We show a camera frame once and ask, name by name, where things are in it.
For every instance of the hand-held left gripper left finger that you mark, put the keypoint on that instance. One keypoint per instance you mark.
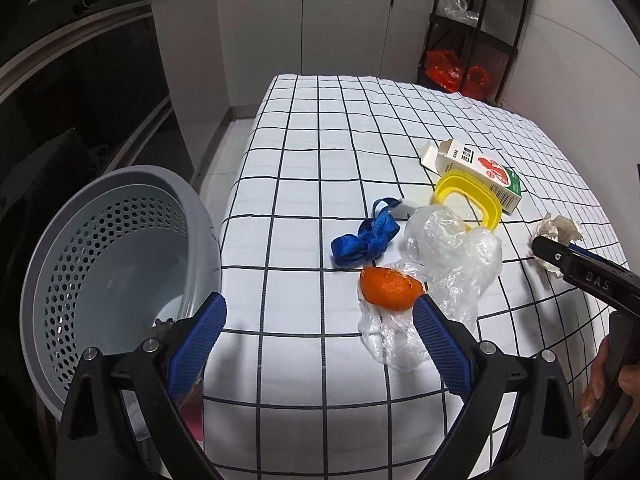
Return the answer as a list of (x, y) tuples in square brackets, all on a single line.
[(197, 345)]

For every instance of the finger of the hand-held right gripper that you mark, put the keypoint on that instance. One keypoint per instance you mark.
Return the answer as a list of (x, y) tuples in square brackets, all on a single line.
[(552, 256), (592, 254)]

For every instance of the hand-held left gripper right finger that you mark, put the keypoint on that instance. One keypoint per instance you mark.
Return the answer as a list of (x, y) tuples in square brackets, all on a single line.
[(442, 345)]

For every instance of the white tissue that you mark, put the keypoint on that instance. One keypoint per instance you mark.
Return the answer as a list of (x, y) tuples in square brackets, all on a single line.
[(560, 227)]

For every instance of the clear plastic bag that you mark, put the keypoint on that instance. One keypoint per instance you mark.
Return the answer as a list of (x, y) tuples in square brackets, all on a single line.
[(450, 270)]

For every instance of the orange peel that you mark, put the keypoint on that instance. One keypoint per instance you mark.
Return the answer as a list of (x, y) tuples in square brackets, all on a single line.
[(390, 287)]

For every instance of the grey perforated plastic basket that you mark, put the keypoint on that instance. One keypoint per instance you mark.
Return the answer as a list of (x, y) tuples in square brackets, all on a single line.
[(125, 240)]

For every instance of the person's right hand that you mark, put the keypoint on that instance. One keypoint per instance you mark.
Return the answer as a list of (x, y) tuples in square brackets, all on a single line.
[(595, 390)]

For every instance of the pink plastic stool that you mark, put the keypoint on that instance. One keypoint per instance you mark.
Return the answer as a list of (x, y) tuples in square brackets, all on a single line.
[(194, 425)]

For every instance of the white green paper carton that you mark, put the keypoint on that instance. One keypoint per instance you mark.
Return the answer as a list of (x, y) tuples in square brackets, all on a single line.
[(500, 180)]

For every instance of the red plastic bag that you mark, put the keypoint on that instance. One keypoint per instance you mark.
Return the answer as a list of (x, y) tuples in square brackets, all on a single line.
[(442, 70), (475, 82)]

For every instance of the white black checked tablecloth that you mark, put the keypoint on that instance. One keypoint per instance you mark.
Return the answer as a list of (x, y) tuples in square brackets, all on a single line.
[(325, 160)]

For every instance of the black metal shelf rack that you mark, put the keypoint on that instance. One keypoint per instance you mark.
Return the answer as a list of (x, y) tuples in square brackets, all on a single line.
[(480, 42)]

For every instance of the clear bag on rack shelf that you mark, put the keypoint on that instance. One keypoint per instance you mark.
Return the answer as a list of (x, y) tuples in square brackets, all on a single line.
[(457, 7)]

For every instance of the black glass built-in appliance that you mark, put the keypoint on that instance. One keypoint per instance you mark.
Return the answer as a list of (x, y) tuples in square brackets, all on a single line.
[(75, 85)]

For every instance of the grey kitchen cabinets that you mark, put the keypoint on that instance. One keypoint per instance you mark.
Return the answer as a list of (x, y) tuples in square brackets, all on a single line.
[(300, 25)]

